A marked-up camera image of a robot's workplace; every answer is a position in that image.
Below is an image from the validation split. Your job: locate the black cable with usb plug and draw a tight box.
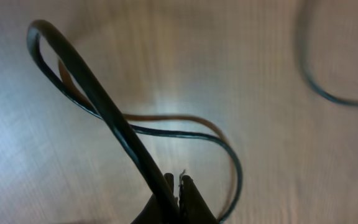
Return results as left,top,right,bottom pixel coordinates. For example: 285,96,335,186
26,19,244,224

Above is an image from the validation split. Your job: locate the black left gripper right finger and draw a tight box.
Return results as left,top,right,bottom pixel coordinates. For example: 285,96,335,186
179,171,219,224

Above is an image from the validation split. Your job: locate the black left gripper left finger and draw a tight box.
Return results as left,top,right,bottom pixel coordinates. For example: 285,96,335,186
131,172,175,224

